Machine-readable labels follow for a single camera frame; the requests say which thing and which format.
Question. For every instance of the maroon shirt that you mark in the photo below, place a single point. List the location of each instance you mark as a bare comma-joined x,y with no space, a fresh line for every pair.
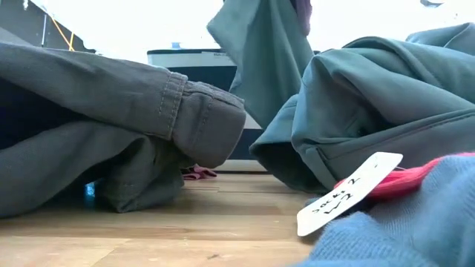
198,173

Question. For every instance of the navy white striped fabric basket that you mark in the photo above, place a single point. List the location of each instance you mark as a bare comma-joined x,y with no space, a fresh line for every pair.
200,70

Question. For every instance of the red sock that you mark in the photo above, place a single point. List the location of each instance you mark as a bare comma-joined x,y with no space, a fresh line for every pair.
401,183

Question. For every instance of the white tag reading socks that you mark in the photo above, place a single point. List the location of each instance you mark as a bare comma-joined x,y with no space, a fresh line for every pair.
345,196

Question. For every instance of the dark grey jacket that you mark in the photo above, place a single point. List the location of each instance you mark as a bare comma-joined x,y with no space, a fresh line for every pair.
111,111

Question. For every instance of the bright blue garment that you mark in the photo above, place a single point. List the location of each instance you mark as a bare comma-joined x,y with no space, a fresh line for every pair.
90,193

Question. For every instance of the blue grey sock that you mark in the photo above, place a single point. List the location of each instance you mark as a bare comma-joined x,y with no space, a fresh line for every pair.
408,237

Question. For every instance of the grey-green hoodie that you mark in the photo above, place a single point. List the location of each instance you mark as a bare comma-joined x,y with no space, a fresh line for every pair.
371,111

